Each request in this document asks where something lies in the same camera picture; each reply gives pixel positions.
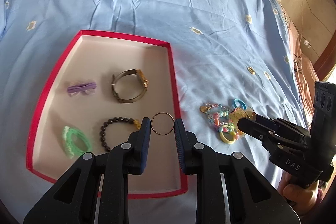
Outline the brown strap wristwatch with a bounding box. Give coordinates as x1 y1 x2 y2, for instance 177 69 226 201
111 69 149 103

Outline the pink cartoon blanket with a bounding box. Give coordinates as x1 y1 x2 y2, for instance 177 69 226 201
280 6 319 123

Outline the blue floral bed sheet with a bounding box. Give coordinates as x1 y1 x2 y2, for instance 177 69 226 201
1 0 305 222

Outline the red jewelry box tray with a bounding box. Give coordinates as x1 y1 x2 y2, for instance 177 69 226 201
26 30 188 199

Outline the right hand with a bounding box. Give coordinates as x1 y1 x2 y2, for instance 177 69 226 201
277 172 323 216

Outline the yellow hair tie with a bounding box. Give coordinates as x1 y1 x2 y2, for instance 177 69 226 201
219 126 240 145

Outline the purple hair tie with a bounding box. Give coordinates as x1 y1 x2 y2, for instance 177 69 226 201
67 79 97 97

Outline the yellow hair claw clip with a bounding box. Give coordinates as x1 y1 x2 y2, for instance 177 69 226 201
229 107 256 124

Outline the blue hair tie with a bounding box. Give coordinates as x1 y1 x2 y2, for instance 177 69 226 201
233 98 248 110

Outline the colourful charm bead bracelet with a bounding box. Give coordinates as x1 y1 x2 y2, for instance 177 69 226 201
200 102 238 135

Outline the green hair tie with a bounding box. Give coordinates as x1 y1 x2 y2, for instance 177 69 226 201
61 125 93 159

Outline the black bead bracelet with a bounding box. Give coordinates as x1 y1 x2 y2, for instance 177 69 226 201
99 117 141 153

